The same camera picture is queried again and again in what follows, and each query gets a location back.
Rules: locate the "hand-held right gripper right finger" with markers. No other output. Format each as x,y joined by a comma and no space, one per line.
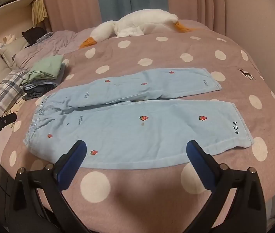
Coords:
198,161

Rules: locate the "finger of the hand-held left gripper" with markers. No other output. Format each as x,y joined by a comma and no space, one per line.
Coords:
7,119

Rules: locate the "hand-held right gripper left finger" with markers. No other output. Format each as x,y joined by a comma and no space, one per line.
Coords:
72,161

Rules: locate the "light blue strawberry print pants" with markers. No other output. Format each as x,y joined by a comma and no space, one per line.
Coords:
127,131

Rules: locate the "plaid pillow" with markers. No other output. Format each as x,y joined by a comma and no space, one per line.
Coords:
3,89

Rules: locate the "dark folded jeans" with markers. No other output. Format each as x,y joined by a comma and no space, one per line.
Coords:
39,91

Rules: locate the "green folded garment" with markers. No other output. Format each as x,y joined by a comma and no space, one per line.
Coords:
47,65

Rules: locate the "black garment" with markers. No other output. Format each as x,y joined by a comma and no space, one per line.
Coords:
33,34

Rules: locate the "blue plaid garment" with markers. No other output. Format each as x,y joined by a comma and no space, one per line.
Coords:
45,37

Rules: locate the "pink quilt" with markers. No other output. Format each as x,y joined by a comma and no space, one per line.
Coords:
54,41

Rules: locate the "yellow fringed cloth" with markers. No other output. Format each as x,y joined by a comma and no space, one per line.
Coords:
39,11

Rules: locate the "pink polka dot blanket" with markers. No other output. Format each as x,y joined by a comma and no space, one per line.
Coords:
152,48

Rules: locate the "pink curtain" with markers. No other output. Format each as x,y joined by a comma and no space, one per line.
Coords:
74,2

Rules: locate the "white goose plush toy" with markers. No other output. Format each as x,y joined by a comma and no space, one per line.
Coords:
147,19

